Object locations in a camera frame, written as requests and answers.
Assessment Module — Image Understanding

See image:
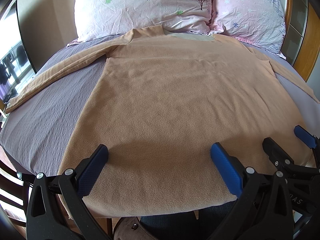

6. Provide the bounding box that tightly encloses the tan fleece long-sleeve shirt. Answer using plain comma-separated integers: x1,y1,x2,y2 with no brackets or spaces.
6,26,319,217

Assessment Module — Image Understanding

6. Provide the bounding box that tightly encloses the grey-purple bed sheet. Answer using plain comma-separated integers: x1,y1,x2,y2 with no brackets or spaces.
1,35,319,176

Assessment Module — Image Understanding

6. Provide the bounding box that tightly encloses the wooden chair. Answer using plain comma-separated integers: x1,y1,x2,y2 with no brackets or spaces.
1,161,35,229

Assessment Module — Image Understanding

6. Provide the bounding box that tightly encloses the wooden headboard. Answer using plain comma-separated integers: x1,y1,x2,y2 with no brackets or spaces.
281,0,319,81

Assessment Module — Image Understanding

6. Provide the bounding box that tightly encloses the pink floral pillow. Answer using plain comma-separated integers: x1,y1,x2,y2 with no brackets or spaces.
209,0,286,57

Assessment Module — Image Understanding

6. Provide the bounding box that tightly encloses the white floral pillow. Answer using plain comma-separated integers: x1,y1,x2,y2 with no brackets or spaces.
74,0,212,42

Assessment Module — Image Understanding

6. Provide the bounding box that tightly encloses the window with dark frame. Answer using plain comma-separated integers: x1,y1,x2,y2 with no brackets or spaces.
1,1,36,104

